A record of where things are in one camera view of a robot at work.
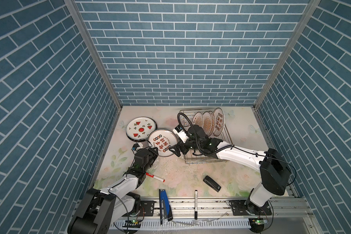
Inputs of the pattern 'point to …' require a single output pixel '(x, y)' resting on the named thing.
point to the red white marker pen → (155, 177)
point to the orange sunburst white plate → (198, 119)
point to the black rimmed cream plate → (139, 128)
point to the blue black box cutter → (165, 210)
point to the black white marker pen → (196, 205)
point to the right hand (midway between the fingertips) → (172, 142)
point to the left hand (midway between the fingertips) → (159, 147)
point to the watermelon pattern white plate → (139, 128)
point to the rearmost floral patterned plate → (162, 139)
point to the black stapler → (212, 183)
